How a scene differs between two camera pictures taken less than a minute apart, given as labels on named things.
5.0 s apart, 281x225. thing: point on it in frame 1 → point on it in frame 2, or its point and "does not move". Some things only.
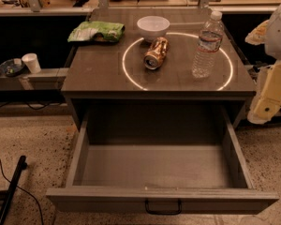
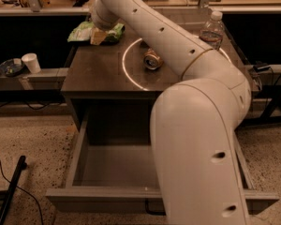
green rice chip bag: x=97 y=30 does not move
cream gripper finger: x=258 y=35 → x=96 y=36
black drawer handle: x=163 y=213 does not move
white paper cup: x=32 y=63 does not move
